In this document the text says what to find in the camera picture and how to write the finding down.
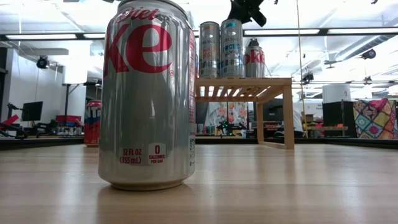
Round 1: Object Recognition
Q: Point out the white Celsius slim can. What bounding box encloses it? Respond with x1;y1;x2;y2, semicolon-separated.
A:
220;18;244;79
199;21;221;79

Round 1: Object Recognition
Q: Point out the silver Diet Coke can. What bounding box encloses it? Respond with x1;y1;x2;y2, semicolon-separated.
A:
98;0;197;191
244;45;266;79

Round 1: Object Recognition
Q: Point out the orange Fanta soda can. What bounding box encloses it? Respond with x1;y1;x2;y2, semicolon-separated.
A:
83;100;102;147

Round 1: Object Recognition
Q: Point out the wooden slatted shelf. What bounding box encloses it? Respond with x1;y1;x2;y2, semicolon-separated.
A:
194;77;295;150

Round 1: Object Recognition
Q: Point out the floral patterned panel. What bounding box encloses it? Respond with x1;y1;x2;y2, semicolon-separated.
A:
207;101;249;127

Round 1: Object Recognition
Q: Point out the person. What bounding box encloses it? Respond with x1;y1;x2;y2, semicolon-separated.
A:
292;105;305;138

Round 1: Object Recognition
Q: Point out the white storage box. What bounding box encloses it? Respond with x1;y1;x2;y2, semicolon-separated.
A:
322;83;352;103

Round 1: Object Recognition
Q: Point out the colourful patchwork cloth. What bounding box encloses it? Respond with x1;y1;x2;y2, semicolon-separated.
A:
353;98;398;140

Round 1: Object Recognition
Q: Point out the black-legged table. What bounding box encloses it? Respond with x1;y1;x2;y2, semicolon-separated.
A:
61;81;103;128

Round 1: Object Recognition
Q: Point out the black computer monitor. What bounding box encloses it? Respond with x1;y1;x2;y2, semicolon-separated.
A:
21;101;44;122

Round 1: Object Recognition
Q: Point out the grey ceiling duct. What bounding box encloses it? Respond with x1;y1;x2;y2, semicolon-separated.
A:
335;34;392;62

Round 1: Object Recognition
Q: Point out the white wall cabinet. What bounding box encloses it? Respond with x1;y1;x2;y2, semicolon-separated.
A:
62;58;90;85

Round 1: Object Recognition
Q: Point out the black metal table frame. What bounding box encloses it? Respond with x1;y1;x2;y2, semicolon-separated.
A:
0;135;398;151

